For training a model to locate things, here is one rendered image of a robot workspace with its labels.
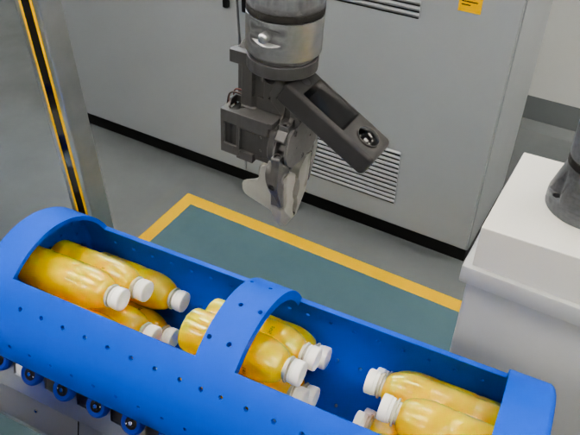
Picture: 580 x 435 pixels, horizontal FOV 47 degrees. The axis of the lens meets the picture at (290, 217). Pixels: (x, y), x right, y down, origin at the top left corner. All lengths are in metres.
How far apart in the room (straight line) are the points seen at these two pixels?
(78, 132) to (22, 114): 2.51
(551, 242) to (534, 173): 0.20
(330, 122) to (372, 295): 2.07
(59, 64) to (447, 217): 1.76
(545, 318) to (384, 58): 1.45
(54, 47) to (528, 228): 0.94
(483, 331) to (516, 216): 0.25
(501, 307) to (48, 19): 0.99
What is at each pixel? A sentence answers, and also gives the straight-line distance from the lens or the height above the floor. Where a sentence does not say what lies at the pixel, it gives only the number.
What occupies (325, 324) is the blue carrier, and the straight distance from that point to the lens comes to 1.13.
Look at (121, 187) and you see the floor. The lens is 3.27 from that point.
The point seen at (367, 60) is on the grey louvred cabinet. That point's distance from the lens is 2.51.
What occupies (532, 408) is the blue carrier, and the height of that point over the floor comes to 1.23.
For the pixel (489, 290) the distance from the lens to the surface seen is 1.21.
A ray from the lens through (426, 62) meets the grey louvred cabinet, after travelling 2.41.
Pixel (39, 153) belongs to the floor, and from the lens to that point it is 3.63.
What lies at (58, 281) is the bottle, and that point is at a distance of 1.16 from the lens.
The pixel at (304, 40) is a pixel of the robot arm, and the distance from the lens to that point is 0.63.
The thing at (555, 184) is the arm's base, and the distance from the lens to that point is 1.21.
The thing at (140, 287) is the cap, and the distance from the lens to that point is 1.17.
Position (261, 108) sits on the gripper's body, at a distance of 0.69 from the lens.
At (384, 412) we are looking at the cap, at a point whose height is 1.16.
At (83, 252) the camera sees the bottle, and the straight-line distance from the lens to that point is 1.23.
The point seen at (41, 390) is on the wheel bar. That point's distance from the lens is 1.34.
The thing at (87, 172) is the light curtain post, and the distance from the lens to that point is 1.55.
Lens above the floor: 1.97
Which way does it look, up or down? 41 degrees down
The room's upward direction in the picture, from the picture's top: straight up
